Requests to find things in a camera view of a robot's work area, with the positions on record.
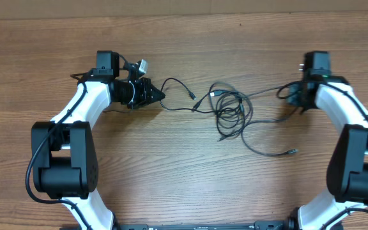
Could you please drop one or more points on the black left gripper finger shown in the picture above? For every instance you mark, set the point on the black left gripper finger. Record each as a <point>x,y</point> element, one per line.
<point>153,97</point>
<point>150,89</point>

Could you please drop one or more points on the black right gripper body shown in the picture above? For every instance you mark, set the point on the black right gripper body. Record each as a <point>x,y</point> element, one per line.
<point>296,98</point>

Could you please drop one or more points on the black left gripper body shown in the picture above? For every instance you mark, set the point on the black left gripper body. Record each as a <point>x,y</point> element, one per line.
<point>133,93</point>

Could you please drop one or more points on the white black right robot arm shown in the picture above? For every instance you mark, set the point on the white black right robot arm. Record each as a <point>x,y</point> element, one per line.
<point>346,189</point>

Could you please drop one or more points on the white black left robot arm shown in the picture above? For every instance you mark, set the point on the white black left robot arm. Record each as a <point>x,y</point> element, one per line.
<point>63,168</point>

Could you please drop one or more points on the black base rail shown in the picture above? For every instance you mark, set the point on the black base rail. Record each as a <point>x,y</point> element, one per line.
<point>258,225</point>

